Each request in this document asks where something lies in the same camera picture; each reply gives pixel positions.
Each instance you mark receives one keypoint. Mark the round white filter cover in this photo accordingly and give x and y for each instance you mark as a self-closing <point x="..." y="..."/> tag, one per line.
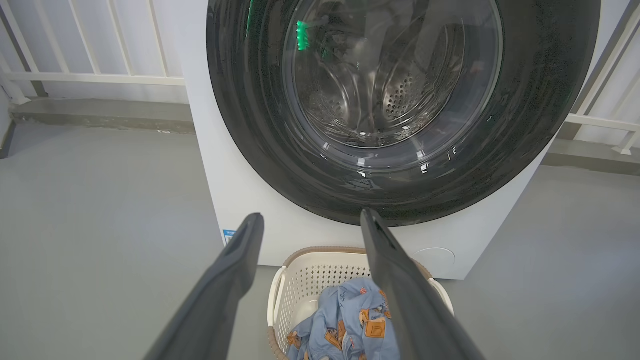
<point x="437" y="257"/>

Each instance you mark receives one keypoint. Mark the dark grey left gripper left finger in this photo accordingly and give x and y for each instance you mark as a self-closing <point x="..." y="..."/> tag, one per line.
<point x="215" y="295"/>

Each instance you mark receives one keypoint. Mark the white washing machine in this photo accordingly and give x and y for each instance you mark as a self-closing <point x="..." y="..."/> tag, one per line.
<point x="235" y="190"/>

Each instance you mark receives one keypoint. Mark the blue garment with orange print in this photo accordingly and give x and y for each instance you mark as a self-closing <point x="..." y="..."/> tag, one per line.
<point x="345" y="320"/>

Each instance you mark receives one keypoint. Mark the blue energy label sticker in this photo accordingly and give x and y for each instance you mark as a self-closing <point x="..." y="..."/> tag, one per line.
<point x="228" y="237"/>

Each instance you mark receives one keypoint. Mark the white basket with brown rim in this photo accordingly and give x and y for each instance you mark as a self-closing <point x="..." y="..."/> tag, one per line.
<point x="305" y="280"/>

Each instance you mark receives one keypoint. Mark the black round glass machine door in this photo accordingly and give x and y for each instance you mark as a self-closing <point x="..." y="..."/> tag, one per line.
<point x="250" y="100"/>

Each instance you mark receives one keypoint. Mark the white metal railing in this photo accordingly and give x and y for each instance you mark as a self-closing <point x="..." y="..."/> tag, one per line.
<point x="100" y="78"/>

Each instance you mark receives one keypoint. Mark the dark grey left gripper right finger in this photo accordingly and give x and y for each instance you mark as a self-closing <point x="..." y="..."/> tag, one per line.
<point x="415" y="310"/>

